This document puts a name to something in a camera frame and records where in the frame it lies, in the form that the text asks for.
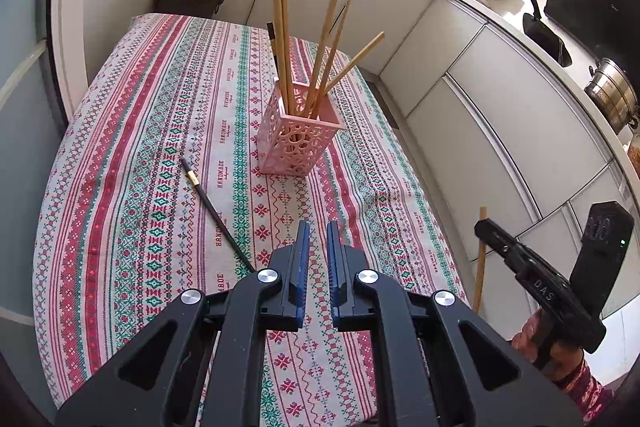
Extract wooden chopstick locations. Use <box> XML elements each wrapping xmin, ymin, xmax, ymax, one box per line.
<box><xmin>322</xmin><ymin>33</ymin><xmax>386</xmax><ymax>95</ymax></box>
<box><xmin>472</xmin><ymin>206</ymin><xmax>489</xmax><ymax>314</ymax></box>
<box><xmin>271</xmin><ymin>0</ymin><xmax>295</xmax><ymax>115</ymax></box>
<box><xmin>314</xmin><ymin>0</ymin><xmax>352</xmax><ymax>116</ymax></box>
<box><xmin>280</xmin><ymin>0</ymin><xmax>299</xmax><ymax>115</ymax></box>
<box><xmin>304</xmin><ymin>0</ymin><xmax>340</xmax><ymax>120</ymax></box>

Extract frosted glass door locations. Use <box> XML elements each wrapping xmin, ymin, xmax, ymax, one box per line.
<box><xmin>0</xmin><ymin>0</ymin><xmax>71</xmax><ymax>408</ymax></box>

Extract patterned woven tablecloth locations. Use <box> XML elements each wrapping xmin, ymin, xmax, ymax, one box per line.
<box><xmin>32</xmin><ymin>13</ymin><xmax>471</xmax><ymax>427</ymax></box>

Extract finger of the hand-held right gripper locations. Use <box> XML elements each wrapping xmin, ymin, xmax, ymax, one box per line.
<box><xmin>474</xmin><ymin>218</ymin><xmax>529</xmax><ymax>281</ymax></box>

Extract white kitchen cabinets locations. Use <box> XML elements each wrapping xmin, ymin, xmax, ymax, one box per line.
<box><xmin>50</xmin><ymin>0</ymin><xmax>640</xmax><ymax>360</ymax></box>

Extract black chopstick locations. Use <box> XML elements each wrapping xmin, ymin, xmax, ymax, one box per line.
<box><xmin>180</xmin><ymin>157</ymin><xmax>257</xmax><ymax>274</ymax></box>
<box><xmin>266</xmin><ymin>22</ymin><xmax>281</xmax><ymax>82</ymax></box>

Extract stainless steel pot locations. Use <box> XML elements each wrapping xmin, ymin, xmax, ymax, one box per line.
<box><xmin>584</xmin><ymin>57</ymin><xmax>640</xmax><ymax>136</ymax></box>

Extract black frying pan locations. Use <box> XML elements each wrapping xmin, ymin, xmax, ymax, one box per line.
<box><xmin>522</xmin><ymin>0</ymin><xmax>574</xmax><ymax>68</ymax></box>

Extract pink perforated chopstick holder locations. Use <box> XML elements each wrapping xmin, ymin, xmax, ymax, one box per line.
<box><xmin>257</xmin><ymin>78</ymin><xmax>346</xmax><ymax>178</ymax></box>

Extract person's right forearm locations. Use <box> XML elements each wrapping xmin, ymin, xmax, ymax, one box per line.
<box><xmin>552</xmin><ymin>354</ymin><xmax>623</xmax><ymax>423</ymax></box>

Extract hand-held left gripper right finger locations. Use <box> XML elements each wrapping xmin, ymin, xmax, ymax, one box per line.
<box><xmin>326</xmin><ymin>222</ymin><xmax>583</xmax><ymax>427</ymax></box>

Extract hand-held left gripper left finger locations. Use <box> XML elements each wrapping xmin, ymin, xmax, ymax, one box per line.
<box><xmin>55</xmin><ymin>222</ymin><xmax>312</xmax><ymax>427</ymax></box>

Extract person's right hand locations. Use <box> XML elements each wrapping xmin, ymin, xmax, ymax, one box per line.
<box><xmin>510</xmin><ymin>309</ymin><xmax>586</xmax><ymax>384</ymax></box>

